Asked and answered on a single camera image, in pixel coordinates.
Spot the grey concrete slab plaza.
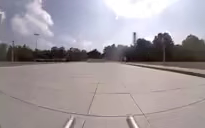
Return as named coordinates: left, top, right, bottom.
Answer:
left=0, top=61, right=205, bottom=128

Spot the tall tower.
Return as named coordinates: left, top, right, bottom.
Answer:
left=132, top=31, right=137, bottom=47

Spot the row of dark trees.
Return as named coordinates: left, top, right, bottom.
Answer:
left=0, top=31, right=205, bottom=63

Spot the robot's own part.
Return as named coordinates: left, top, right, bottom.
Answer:
left=125, top=115, right=140, bottom=128
left=63, top=115, right=77, bottom=128

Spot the street lamp pole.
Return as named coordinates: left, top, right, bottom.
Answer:
left=33, top=32, right=40, bottom=62

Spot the raised kerb strip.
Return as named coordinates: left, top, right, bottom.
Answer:
left=125, top=61, right=205, bottom=80

